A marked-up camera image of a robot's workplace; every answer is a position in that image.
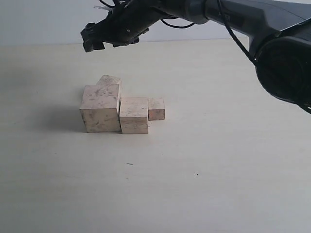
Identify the smallest wooden cube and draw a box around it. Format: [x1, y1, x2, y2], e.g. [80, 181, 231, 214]
[148, 98, 165, 121]

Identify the second largest wooden cube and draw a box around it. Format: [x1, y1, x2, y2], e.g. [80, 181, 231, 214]
[119, 98, 148, 134]

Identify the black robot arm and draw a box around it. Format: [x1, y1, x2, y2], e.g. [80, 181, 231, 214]
[81, 0, 311, 112]

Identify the black cable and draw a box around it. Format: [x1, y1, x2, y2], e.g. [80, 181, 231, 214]
[99, 0, 258, 66]

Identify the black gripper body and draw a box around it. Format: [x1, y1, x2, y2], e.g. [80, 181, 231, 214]
[97, 0, 164, 46]

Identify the third largest wooden cube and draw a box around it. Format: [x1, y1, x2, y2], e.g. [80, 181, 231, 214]
[96, 75, 122, 96]

